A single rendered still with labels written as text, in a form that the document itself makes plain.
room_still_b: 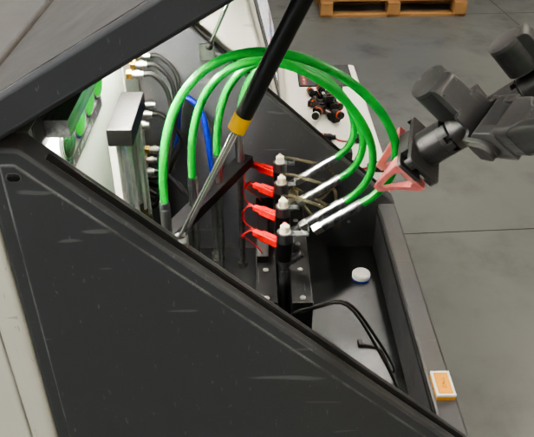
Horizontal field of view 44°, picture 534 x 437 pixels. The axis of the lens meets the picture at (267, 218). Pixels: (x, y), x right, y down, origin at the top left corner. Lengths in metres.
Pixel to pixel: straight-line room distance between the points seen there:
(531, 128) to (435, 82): 0.17
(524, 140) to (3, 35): 0.64
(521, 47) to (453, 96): 0.21
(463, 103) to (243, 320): 0.43
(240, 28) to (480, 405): 1.54
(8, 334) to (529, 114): 0.68
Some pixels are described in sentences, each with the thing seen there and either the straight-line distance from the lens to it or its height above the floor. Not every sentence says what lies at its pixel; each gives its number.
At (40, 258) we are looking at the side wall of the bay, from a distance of 0.77.
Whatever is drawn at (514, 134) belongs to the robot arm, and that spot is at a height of 1.37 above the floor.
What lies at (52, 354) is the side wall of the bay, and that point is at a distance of 0.87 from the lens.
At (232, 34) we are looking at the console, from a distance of 1.35.
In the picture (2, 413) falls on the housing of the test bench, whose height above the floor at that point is 1.06.
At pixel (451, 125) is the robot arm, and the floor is 1.32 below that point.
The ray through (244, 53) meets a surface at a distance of 0.98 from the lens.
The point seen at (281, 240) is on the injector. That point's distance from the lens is 1.14.
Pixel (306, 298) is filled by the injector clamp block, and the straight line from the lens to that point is 1.19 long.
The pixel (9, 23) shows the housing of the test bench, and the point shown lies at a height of 1.50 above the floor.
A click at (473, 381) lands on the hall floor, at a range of 2.47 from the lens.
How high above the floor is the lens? 1.76
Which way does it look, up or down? 35 degrees down
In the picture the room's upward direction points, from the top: straight up
